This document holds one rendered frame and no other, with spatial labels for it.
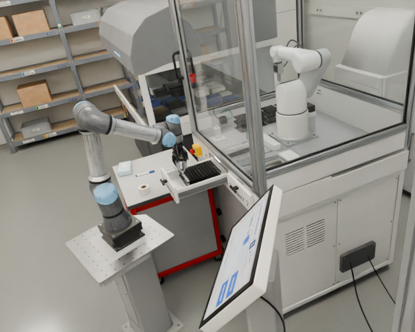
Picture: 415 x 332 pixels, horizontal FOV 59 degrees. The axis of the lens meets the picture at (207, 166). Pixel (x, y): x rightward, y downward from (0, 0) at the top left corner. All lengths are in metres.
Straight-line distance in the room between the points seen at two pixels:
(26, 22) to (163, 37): 3.22
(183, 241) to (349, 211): 1.13
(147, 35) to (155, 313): 1.86
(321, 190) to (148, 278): 1.09
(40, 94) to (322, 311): 4.75
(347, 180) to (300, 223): 0.35
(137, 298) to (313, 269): 1.05
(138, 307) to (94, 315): 0.61
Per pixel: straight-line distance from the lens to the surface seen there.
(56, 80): 6.29
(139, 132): 1.84
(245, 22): 1.52
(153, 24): 2.78
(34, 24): 5.75
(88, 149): 1.95
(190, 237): 2.63
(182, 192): 2.12
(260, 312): 1.46
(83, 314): 2.89
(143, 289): 2.24
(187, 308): 2.65
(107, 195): 1.89
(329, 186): 2.05
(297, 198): 1.95
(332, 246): 2.34
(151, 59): 2.80
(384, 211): 2.49
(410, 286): 0.76
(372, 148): 2.14
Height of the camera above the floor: 1.99
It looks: 28 degrees down
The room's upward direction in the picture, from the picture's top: 10 degrees counter-clockwise
